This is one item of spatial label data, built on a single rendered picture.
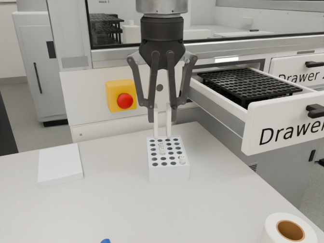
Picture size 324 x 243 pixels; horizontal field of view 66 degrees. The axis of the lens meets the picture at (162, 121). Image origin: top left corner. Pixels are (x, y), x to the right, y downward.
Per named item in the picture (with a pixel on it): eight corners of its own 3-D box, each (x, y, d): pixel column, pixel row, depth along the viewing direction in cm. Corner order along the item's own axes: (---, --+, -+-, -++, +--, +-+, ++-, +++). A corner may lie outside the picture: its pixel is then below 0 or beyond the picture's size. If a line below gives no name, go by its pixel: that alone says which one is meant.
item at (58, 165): (83, 178, 53) (82, 171, 53) (38, 188, 50) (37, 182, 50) (77, 148, 64) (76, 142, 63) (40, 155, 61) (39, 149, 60)
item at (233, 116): (336, 124, 60) (344, 100, 57) (247, 144, 52) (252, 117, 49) (235, 78, 93) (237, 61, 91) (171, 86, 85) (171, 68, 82)
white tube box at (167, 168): (189, 180, 53) (190, 165, 51) (149, 182, 52) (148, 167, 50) (179, 148, 64) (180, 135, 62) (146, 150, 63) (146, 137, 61)
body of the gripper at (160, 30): (137, 17, 39) (140, 74, 43) (191, 16, 40) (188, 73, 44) (137, 14, 46) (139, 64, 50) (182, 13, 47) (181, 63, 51)
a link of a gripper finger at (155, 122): (157, 108, 49) (154, 109, 49) (157, 139, 52) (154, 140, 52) (156, 102, 52) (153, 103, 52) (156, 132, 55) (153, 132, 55)
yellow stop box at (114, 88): (138, 110, 66) (137, 83, 63) (110, 114, 63) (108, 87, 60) (133, 103, 70) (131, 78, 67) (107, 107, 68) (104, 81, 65)
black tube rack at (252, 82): (296, 112, 65) (303, 88, 62) (240, 123, 60) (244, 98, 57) (243, 87, 84) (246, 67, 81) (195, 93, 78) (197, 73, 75)
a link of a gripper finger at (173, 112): (169, 96, 51) (184, 95, 51) (169, 118, 53) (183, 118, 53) (170, 99, 49) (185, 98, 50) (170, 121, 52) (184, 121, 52)
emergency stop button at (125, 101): (134, 108, 63) (133, 93, 61) (118, 111, 61) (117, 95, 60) (131, 104, 65) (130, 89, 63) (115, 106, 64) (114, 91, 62)
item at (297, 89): (302, 91, 63) (303, 88, 62) (243, 100, 57) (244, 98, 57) (296, 88, 64) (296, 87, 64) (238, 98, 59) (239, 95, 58)
